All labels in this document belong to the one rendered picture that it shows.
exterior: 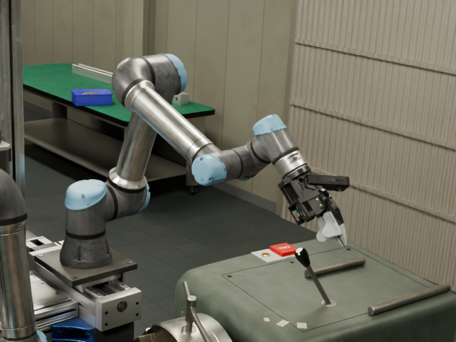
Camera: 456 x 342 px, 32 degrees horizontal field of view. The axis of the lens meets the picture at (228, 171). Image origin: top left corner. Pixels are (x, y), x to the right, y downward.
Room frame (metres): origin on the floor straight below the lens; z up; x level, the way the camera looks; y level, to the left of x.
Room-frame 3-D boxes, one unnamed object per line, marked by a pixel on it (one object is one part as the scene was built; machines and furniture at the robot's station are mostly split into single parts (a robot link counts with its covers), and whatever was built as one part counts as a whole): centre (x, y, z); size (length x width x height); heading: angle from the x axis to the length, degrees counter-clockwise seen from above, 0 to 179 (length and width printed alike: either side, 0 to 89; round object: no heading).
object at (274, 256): (2.11, -0.16, 1.23); 0.13 x 0.08 x 0.06; 124
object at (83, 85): (6.80, 1.23, 0.42); 2.33 x 0.94 x 0.84; 42
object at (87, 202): (2.21, 0.40, 1.33); 0.13 x 0.12 x 0.14; 138
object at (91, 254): (2.20, 0.41, 1.21); 0.15 x 0.15 x 0.10
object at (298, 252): (1.79, -0.19, 1.38); 0.04 x 0.03 x 0.05; 124
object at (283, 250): (2.13, -0.17, 1.26); 0.06 x 0.06 x 0.02; 34
